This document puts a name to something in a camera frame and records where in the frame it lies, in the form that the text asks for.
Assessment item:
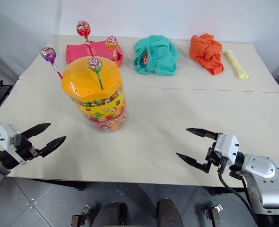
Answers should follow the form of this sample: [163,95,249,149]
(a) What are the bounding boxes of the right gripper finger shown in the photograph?
[186,128,219,141]
[176,152,211,173]

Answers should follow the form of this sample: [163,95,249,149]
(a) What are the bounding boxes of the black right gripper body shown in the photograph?
[207,140,227,173]

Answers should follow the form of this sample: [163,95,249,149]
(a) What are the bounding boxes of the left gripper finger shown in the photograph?
[36,135,67,158]
[22,122,52,142]

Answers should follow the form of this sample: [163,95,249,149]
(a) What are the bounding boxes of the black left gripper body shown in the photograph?
[15,136,40,163]

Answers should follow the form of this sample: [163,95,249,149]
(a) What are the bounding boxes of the clear lollipop jar orange lid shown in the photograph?
[61,56,127,133]

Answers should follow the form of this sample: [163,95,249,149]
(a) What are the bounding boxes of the purple wrapped lollipop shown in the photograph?
[40,46,63,79]

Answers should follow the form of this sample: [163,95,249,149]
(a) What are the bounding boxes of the pink lollipop green stick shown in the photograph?
[86,56,104,91]

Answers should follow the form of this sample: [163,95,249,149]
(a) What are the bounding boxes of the red wrapped lollipop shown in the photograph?
[76,20,94,59]

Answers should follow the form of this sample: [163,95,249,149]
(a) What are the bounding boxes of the orange wrapped lollipop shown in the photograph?
[105,35,118,69]

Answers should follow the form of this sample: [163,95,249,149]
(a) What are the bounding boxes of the dark rounded shape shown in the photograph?
[98,201,128,227]
[156,198,184,227]

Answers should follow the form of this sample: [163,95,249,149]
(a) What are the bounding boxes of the pale yellow plastic tube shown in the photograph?
[223,49,250,80]

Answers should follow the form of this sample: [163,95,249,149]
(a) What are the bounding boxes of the orange crumpled cloth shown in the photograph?
[189,33,225,76]

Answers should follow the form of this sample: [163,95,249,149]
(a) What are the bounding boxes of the pink folded cloth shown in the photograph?
[65,40,125,68]

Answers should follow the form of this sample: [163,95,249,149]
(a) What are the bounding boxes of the teal crumpled cloth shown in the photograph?
[132,35,180,77]

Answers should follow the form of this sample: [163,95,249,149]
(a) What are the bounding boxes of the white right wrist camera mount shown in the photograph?
[214,133,240,164]

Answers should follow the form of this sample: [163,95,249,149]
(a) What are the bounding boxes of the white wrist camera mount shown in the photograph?
[0,122,28,166]
[214,133,240,164]

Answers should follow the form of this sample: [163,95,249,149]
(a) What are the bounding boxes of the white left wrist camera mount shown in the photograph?
[0,122,28,166]

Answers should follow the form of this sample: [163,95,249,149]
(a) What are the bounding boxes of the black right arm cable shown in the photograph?
[218,169,260,227]

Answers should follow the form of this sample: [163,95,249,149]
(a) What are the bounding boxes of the metal table bracket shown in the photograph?
[71,203,93,227]
[205,204,223,227]

